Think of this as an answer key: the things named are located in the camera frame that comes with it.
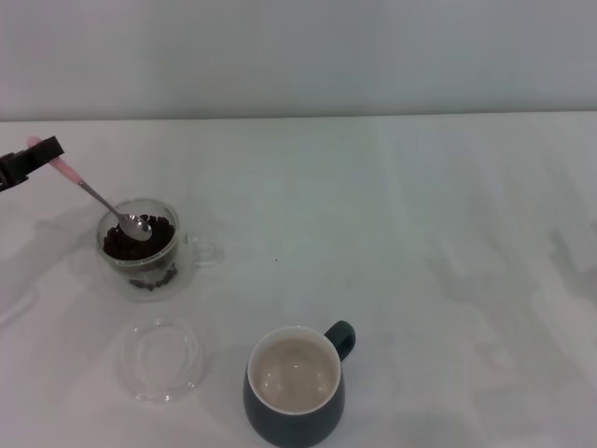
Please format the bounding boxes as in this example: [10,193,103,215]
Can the pink-handled metal spoon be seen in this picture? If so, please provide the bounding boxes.
[27,135,154,243]

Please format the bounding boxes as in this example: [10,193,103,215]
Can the dark green ceramic mug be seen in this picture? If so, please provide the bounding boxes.
[242,319,357,448]

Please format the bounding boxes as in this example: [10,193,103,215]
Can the pile of coffee beans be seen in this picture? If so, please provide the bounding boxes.
[102,213,179,293]

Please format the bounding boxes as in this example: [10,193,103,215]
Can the clear glass lid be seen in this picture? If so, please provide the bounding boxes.
[119,318,205,405]

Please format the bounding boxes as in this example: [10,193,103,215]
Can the clear double-wall glass cup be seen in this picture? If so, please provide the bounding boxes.
[96,198,225,302]

